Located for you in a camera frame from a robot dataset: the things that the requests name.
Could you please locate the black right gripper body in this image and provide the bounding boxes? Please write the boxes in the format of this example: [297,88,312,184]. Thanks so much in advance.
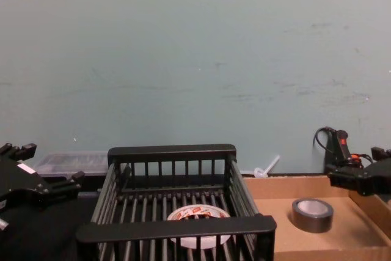
[359,156,391,197]

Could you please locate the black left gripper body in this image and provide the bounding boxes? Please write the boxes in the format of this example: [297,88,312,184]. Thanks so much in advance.
[0,153,51,211]

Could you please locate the roll of silver tape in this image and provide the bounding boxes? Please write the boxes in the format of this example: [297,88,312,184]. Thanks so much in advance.
[291,198,335,233]

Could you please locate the roll of white tape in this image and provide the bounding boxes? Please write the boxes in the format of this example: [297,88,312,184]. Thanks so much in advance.
[167,205,232,250]

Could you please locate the clear plastic case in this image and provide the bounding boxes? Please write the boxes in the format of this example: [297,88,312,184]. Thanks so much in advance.
[32,150,111,178]

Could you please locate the white three-armed plastic piece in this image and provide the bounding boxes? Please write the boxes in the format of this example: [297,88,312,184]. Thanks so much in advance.
[239,155,280,179]

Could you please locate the shallow brown cardboard tray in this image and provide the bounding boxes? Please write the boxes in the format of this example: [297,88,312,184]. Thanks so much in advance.
[243,174,391,261]

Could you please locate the black rack with steel bars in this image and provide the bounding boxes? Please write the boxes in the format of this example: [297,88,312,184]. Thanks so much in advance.
[75,144,277,261]

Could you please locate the black tool with red switch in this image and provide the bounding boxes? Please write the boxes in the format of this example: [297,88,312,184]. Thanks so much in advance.
[323,129,366,176]

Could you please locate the plain pale wall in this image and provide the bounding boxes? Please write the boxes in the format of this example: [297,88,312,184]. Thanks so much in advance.
[0,0,391,177]

